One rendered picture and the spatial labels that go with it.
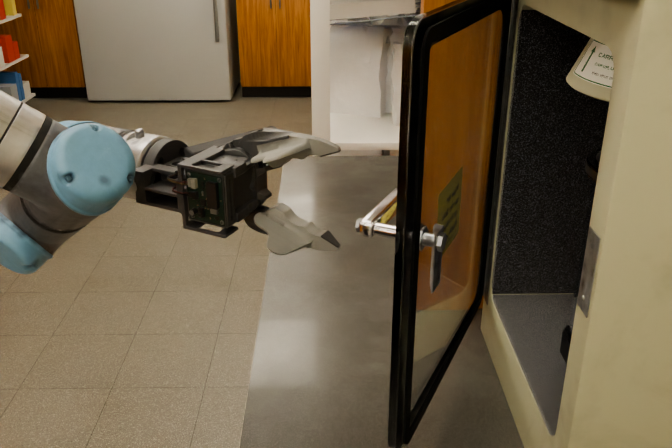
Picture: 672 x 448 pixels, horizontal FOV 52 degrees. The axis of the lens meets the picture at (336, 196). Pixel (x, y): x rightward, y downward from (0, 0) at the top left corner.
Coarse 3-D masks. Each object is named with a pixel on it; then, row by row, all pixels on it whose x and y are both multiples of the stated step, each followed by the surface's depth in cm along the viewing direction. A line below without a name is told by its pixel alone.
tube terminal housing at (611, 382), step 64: (576, 0) 56; (640, 0) 45; (512, 64) 75; (640, 64) 46; (640, 128) 48; (640, 192) 49; (640, 256) 52; (576, 320) 56; (640, 320) 54; (512, 384) 76; (576, 384) 57; (640, 384) 56
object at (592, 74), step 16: (592, 48) 59; (608, 48) 57; (576, 64) 62; (592, 64) 58; (608, 64) 57; (576, 80) 60; (592, 80) 58; (608, 80) 56; (592, 96) 58; (608, 96) 56
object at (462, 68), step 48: (432, 48) 53; (480, 48) 66; (432, 96) 55; (480, 96) 70; (432, 144) 57; (480, 144) 73; (432, 192) 60; (480, 192) 77; (480, 240) 82; (432, 336) 69
